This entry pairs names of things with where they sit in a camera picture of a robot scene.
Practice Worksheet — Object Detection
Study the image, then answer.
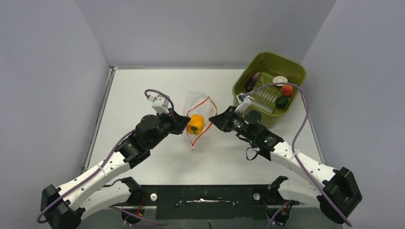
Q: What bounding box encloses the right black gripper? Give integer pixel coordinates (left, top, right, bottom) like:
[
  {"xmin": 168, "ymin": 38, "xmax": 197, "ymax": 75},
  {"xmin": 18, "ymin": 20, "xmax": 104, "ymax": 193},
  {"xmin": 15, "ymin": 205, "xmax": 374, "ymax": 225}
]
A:
[{"xmin": 210, "ymin": 105, "xmax": 256, "ymax": 142}]

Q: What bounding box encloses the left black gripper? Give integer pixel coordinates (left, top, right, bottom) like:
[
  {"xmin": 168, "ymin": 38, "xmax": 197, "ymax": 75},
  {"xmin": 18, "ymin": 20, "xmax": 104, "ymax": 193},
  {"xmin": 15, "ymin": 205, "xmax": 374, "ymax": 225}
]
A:
[{"xmin": 147, "ymin": 107, "xmax": 191, "ymax": 149}]

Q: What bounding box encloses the yellow toy bell pepper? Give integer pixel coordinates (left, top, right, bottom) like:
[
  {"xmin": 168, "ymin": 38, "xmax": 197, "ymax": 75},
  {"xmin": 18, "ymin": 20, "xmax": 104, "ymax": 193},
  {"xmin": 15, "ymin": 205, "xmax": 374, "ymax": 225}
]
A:
[{"xmin": 187, "ymin": 114, "xmax": 205, "ymax": 135}]

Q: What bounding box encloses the clear zip top bag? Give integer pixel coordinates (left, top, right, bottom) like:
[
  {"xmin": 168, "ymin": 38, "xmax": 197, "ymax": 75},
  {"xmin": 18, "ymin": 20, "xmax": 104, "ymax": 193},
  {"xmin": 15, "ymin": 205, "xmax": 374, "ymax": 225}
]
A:
[{"xmin": 183, "ymin": 91, "xmax": 218, "ymax": 151}]

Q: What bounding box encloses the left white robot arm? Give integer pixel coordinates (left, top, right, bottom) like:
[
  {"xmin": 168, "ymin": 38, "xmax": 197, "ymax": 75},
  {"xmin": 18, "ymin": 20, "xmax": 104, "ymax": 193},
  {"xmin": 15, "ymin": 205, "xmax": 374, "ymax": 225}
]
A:
[{"xmin": 37, "ymin": 111, "xmax": 191, "ymax": 229}]

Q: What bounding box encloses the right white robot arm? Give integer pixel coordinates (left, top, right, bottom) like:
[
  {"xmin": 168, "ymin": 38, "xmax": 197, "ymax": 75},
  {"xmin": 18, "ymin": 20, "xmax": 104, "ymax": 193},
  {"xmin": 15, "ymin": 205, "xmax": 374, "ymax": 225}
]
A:
[{"xmin": 209, "ymin": 106, "xmax": 362, "ymax": 224}]

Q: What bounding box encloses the purple toy eggplant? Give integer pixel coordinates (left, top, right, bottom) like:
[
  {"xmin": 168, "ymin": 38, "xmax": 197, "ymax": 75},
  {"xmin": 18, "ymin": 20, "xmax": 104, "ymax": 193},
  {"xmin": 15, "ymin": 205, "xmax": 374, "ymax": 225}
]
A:
[{"xmin": 245, "ymin": 73, "xmax": 260, "ymax": 92}]

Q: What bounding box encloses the dark green toy avocado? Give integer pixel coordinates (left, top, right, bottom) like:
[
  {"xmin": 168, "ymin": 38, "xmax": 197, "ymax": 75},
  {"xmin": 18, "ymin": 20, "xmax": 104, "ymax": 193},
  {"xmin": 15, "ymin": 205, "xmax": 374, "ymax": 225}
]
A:
[{"xmin": 275, "ymin": 95, "xmax": 289, "ymax": 109}]

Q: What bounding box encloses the olive green plastic basket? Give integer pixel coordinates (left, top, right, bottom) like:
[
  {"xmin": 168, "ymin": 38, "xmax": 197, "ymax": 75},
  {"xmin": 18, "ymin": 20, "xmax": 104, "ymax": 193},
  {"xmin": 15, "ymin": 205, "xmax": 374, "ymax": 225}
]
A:
[{"xmin": 232, "ymin": 52, "xmax": 307, "ymax": 128}]

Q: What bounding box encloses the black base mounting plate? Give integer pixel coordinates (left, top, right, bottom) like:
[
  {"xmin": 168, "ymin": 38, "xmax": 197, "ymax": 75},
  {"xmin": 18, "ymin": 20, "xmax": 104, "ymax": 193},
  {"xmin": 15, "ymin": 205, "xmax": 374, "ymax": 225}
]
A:
[{"xmin": 121, "ymin": 185, "xmax": 287, "ymax": 226}]

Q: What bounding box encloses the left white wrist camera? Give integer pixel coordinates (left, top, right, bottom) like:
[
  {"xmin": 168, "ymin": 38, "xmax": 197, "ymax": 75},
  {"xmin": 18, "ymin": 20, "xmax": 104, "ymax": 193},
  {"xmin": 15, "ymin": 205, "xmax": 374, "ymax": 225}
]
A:
[{"xmin": 151, "ymin": 95, "xmax": 169, "ymax": 115}]

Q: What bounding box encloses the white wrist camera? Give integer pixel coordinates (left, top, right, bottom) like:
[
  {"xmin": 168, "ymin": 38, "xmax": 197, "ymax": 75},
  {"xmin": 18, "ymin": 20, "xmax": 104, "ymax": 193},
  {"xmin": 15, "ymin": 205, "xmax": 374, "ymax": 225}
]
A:
[
  {"xmin": 151, "ymin": 95, "xmax": 169, "ymax": 115},
  {"xmin": 235, "ymin": 93, "xmax": 251, "ymax": 114}
]

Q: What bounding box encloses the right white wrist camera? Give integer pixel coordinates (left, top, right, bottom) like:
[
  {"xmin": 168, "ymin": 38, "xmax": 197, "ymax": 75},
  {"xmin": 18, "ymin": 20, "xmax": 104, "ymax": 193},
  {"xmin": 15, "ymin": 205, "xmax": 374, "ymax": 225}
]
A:
[{"xmin": 235, "ymin": 93, "xmax": 251, "ymax": 114}]

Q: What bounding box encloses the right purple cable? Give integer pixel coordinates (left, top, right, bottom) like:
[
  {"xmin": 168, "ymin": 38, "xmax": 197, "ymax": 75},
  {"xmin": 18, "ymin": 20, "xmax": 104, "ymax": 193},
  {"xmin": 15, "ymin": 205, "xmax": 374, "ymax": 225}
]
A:
[{"xmin": 238, "ymin": 83, "xmax": 352, "ymax": 229}]

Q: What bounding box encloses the purple cable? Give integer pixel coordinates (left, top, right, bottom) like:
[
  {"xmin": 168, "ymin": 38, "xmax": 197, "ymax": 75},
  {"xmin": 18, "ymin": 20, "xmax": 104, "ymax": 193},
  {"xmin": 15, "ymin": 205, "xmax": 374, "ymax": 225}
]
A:
[
  {"xmin": 36, "ymin": 89, "xmax": 175, "ymax": 228},
  {"xmin": 238, "ymin": 83, "xmax": 352, "ymax": 229}
]

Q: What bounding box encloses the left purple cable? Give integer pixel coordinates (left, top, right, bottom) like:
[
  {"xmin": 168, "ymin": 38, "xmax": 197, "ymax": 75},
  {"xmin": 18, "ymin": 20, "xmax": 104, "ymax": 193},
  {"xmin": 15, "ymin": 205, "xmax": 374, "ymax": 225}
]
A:
[{"xmin": 36, "ymin": 89, "xmax": 175, "ymax": 228}]

